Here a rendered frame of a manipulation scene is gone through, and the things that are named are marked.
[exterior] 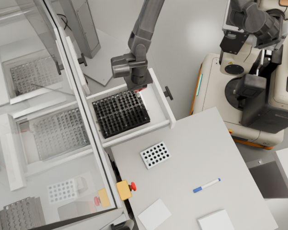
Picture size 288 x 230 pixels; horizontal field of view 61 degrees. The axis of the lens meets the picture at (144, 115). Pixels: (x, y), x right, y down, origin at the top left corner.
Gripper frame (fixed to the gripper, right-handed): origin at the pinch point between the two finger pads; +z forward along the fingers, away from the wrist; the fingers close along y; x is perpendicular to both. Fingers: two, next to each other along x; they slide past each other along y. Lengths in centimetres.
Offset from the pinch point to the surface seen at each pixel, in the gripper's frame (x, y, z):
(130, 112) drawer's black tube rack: 3.7, 4.0, 11.8
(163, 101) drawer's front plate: 5.2, -11.2, 7.6
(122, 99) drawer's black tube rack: -4.9, 4.9, 14.8
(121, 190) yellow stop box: 35.2, 18.1, 13.8
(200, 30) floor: -89, -99, 87
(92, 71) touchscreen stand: -79, 9, 95
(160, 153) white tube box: 24.0, -4.5, 22.4
